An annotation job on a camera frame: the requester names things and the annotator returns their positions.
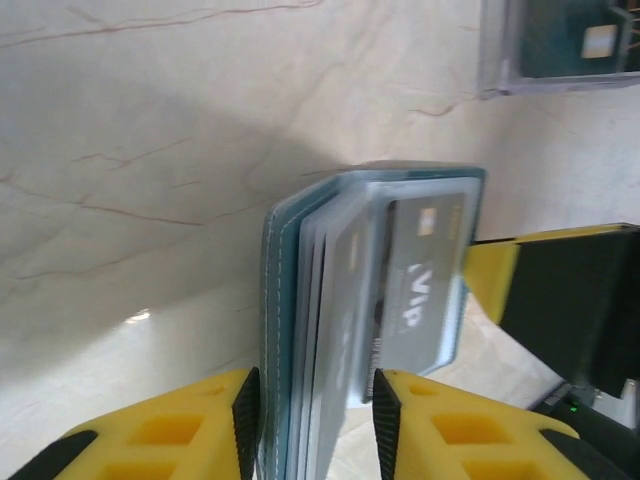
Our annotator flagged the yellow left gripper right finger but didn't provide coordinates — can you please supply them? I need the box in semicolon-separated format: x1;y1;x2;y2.
372;368;640;480

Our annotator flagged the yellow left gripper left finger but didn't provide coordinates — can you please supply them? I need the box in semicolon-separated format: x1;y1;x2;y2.
19;367;261;480

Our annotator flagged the black credit card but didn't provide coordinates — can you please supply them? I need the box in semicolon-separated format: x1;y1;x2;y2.
369;192;469;377
517;0;624;79

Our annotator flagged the blue leather card holder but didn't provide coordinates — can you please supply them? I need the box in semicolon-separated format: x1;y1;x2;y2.
262;159;487;480

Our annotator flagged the clear plastic card box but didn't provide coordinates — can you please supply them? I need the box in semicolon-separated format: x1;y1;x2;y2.
477;0;640;98

